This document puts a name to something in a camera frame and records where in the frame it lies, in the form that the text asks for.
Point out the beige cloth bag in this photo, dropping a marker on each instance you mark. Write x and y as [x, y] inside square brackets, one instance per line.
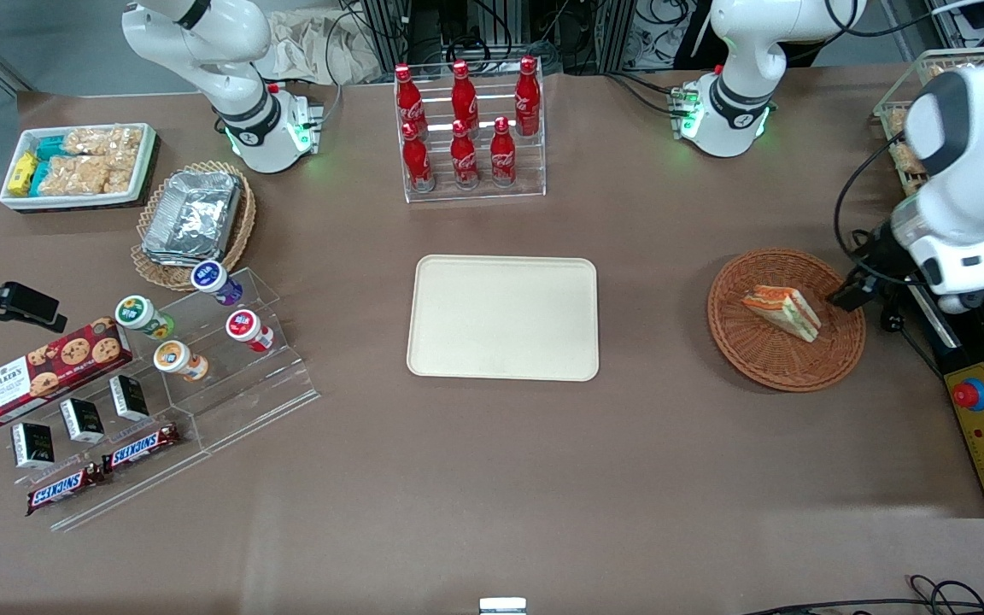
[321, 47]

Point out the green lid yogurt cup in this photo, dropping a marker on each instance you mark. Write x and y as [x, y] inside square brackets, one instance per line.
[135, 313]

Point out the red lid yogurt cup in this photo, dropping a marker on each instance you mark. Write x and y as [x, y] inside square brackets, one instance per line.
[244, 327]

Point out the purple lid yogurt cup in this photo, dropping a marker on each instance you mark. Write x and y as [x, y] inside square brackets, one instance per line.
[210, 278]

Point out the clear acrylic stepped stand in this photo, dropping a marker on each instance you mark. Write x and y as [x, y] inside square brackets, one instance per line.
[244, 401]

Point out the teal snack packet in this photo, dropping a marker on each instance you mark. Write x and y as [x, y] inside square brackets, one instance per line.
[52, 148]
[39, 175]

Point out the triangular layered sandwich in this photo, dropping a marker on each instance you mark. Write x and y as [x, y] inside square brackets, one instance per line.
[787, 312]

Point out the oval wicker basket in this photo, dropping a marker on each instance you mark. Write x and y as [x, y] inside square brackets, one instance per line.
[240, 222]

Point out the cracker bag in rack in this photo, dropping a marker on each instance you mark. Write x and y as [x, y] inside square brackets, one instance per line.
[906, 158]
[940, 70]
[917, 184]
[898, 124]

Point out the orange lid yogurt cup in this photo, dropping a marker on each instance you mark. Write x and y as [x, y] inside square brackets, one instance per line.
[172, 357]

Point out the black cooking appliance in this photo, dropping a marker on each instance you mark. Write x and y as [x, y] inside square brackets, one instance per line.
[983, 342]

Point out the red cola bottle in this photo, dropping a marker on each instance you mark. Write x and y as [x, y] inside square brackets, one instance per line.
[407, 98]
[417, 162]
[464, 160]
[528, 98]
[464, 94]
[502, 158]

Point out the round brown wicker basket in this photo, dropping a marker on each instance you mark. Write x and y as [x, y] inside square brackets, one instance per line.
[765, 359]

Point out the rice cracker snack bag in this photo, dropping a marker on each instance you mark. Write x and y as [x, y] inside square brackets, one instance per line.
[73, 175]
[103, 141]

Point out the small black white box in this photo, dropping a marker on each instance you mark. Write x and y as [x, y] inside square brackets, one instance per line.
[33, 445]
[82, 420]
[129, 398]

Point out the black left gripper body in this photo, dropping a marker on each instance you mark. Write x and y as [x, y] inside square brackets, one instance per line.
[880, 253]

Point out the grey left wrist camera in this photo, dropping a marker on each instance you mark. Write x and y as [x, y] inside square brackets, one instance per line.
[852, 293]

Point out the white rectangular snack bin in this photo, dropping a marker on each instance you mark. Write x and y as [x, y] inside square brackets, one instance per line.
[143, 162]

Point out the yellow snack packet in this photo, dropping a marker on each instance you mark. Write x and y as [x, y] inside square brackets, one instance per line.
[22, 172]

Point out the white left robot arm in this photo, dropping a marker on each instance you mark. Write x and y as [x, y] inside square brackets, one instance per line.
[740, 51]

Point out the red Walkers cookie box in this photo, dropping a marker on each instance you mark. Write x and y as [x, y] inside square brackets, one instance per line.
[39, 376]

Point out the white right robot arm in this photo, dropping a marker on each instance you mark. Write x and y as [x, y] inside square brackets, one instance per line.
[227, 51]

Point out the Snickers chocolate bar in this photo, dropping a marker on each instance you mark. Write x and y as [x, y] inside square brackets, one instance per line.
[140, 448]
[65, 489]

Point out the cream plastic tray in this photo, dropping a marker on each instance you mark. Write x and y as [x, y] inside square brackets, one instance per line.
[502, 318]

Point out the stack of foil trays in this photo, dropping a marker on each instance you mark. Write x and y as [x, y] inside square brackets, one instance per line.
[193, 218]

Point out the clear acrylic bottle rack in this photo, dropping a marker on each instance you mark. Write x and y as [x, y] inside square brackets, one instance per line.
[475, 195]

